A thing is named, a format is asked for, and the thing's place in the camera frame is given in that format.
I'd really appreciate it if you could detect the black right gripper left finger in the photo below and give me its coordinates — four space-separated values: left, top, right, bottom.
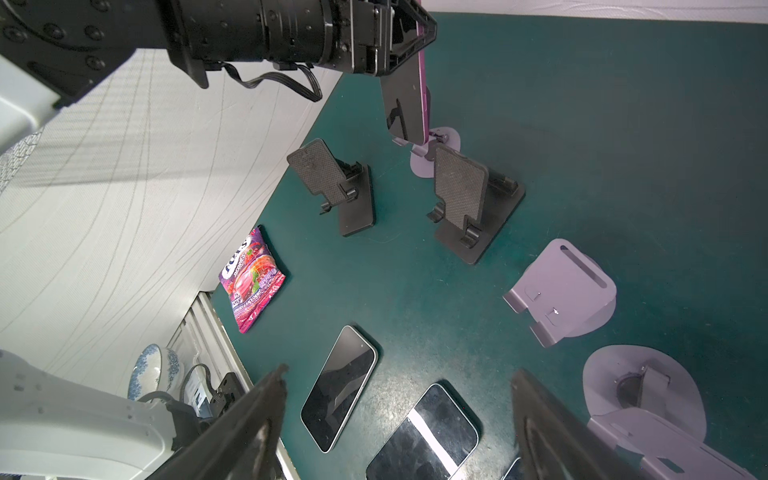
150 364 288 479

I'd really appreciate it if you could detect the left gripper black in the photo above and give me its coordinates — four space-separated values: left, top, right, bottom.
326 1 437 77

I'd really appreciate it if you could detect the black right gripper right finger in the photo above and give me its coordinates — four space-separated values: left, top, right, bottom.
511 369 641 479

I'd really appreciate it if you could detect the black phone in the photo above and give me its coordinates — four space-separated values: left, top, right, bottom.
300 325 379 454
380 51 429 145
365 383 480 480
501 457 523 480

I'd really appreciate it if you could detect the black phone stand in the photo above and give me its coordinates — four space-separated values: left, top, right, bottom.
427 145 525 265
287 139 375 237

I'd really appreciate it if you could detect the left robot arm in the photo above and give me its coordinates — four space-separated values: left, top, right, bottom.
1 0 437 149

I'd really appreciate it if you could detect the grey round stand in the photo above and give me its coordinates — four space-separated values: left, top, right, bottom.
582 345 753 479
393 127 461 179
503 238 617 348

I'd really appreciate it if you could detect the purple snack packet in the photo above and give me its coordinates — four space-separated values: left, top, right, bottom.
219 225 286 333

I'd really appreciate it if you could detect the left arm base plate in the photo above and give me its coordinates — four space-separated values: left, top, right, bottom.
209 372 246 418

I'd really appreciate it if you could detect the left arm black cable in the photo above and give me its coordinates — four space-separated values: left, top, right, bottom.
218 59 324 103

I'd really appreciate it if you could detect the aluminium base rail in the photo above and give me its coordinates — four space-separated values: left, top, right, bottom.
166 292 298 479

